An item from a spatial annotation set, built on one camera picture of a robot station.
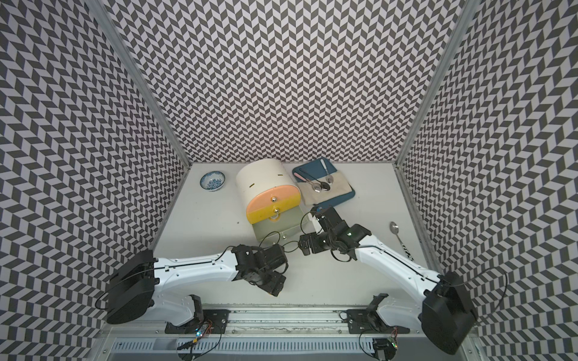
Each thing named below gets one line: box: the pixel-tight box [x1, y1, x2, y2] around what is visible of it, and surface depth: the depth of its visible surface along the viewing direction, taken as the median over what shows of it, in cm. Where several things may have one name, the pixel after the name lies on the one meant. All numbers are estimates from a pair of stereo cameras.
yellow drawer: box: [246, 194, 302, 225], surface depth 88 cm
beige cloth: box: [297, 170, 353, 205], surface depth 110 cm
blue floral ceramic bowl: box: [199, 170, 226, 192], surface depth 110 cm
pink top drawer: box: [246, 185, 301, 214], surface depth 80 cm
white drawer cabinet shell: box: [235, 157, 302, 217], surface depth 87 cm
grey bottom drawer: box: [252, 206, 310, 246], surface depth 88 cm
